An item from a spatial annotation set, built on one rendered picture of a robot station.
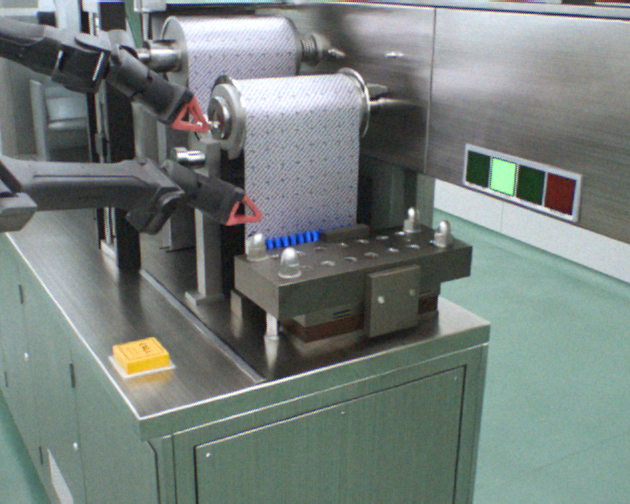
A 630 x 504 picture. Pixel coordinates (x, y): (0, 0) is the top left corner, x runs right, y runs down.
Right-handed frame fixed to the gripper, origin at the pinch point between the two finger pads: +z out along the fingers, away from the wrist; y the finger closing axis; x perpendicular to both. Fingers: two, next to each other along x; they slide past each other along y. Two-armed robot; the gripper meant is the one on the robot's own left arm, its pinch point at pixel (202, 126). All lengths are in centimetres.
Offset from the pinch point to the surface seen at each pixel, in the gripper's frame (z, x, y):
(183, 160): 0.5, -6.7, -0.1
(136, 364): 0.2, -38.1, 21.0
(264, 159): 8.9, 0.7, 8.7
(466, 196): 296, 79, -202
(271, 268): 12.9, -14.7, 21.3
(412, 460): 51, -31, 38
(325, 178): 22.0, 4.4, 9.7
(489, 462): 163, -34, -15
